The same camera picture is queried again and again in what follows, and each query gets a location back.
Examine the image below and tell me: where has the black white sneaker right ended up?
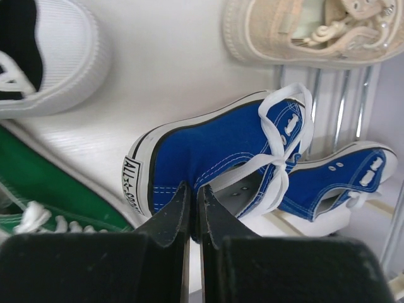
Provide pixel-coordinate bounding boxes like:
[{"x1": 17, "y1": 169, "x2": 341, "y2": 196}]
[{"x1": 1, "y1": 1, "x2": 112, "y2": 119}]

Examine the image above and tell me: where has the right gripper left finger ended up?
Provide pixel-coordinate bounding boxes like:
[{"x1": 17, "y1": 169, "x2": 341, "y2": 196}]
[{"x1": 135, "y1": 182, "x2": 191, "y2": 248}]

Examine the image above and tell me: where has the blue sneaker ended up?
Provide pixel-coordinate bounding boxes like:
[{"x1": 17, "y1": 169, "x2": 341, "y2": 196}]
[
  {"x1": 278, "y1": 141, "x2": 398, "y2": 223},
  {"x1": 122, "y1": 83, "x2": 314, "y2": 218}
]

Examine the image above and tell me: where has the cream metal shoe shelf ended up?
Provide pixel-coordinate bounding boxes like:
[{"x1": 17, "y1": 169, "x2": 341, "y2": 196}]
[{"x1": 250, "y1": 66, "x2": 403, "y2": 280}]

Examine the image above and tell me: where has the green sneaker upper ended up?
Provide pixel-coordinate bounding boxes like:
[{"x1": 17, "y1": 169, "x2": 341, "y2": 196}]
[{"x1": 1, "y1": 128, "x2": 134, "y2": 239}]

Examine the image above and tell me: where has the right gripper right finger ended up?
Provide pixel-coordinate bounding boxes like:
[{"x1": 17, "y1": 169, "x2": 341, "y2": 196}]
[{"x1": 195, "y1": 185, "x2": 259, "y2": 249}]

